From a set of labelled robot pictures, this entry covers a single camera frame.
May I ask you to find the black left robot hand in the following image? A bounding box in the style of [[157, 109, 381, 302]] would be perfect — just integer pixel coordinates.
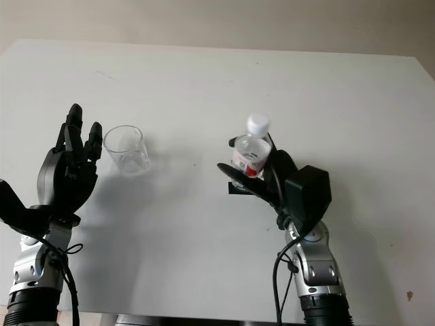
[[35, 103, 104, 227]]

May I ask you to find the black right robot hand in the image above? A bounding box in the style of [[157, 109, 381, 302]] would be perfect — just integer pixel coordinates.
[[217, 134, 300, 232]]

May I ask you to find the clear water bottle red label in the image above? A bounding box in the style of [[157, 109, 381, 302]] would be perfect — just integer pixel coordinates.
[[231, 113, 273, 188]]

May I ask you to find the clear glass cup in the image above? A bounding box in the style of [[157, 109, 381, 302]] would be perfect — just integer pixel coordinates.
[[102, 125, 152, 177]]

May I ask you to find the dark robot torso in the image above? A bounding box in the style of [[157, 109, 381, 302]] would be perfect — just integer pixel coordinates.
[[115, 314, 307, 326]]

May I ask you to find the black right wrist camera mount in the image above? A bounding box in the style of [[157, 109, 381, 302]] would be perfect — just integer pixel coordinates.
[[283, 164, 332, 236]]

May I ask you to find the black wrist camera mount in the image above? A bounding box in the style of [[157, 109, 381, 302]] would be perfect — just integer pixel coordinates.
[[0, 178, 81, 238], [283, 164, 332, 236]]

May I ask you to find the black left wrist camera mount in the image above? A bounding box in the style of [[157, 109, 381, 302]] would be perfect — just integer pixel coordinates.
[[0, 178, 81, 238]]

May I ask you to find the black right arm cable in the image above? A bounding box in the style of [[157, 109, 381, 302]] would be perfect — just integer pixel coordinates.
[[268, 134, 300, 326]]

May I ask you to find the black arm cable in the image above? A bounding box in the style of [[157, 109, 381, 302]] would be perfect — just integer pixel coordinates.
[[20, 234, 84, 326], [268, 134, 300, 326]]

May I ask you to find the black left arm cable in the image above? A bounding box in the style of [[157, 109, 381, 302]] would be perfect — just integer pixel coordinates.
[[20, 234, 84, 326]]

